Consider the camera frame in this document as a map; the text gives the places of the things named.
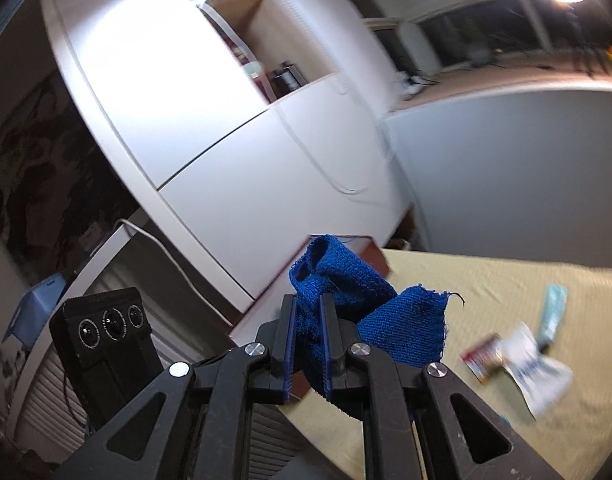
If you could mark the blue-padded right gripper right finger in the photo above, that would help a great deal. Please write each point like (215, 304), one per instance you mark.
(331, 345)

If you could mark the red cardboard box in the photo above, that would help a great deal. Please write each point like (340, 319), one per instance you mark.
(261, 321)

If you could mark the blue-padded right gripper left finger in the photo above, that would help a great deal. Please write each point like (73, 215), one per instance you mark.
(288, 349)

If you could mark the white plastic pouch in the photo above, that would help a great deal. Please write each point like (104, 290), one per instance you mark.
(541, 380)

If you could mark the black camera box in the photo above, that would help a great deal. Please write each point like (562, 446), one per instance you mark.
(104, 344)

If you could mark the yellow striped tablecloth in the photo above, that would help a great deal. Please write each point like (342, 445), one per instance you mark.
(494, 296)

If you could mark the red white snack packet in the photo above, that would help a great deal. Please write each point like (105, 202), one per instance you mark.
(485, 359)

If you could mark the blue knitted cloth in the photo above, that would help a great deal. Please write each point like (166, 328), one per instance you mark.
(409, 325)

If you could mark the teal cream tube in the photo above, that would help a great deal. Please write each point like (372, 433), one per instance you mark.
(552, 314)

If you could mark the white cabinet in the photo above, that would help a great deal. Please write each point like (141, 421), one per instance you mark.
(178, 95)

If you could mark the dark bottle on shelf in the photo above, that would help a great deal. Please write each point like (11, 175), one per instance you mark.
(287, 78)

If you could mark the grey partition panel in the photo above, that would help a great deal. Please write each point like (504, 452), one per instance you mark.
(523, 175)

